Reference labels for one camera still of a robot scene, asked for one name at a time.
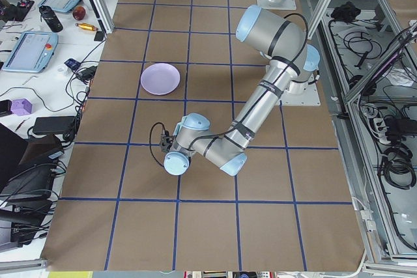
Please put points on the lavender plate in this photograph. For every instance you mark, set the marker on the lavender plate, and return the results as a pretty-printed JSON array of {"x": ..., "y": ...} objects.
[{"x": 160, "y": 79}]

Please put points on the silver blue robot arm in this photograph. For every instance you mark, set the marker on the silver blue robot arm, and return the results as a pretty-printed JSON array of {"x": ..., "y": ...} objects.
[{"x": 292, "y": 62}]

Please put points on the purple printed block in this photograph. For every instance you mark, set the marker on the purple printed block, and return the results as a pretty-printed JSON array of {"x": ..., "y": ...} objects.
[{"x": 21, "y": 107}]

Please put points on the aluminium frame rack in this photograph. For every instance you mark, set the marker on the aluminium frame rack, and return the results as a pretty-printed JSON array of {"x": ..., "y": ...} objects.
[{"x": 370, "y": 49}]

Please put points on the black water bottle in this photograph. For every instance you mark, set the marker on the black water bottle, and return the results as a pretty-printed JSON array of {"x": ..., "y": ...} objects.
[{"x": 51, "y": 19}]

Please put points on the red apple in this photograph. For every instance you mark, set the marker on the red apple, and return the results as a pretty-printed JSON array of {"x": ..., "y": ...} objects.
[{"x": 78, "y": 13}]

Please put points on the blue teach pendant near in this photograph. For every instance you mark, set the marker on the blue teach pendant near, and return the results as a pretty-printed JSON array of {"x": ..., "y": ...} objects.
[{"x": 32, "y": 52}]

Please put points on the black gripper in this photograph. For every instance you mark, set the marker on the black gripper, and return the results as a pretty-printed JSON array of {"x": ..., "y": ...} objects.
[{"x": 168, "y": 148}]

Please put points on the black power adapter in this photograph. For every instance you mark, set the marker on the black power adapter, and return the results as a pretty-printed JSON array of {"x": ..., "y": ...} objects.
[{"x": 56, "y": 125}]

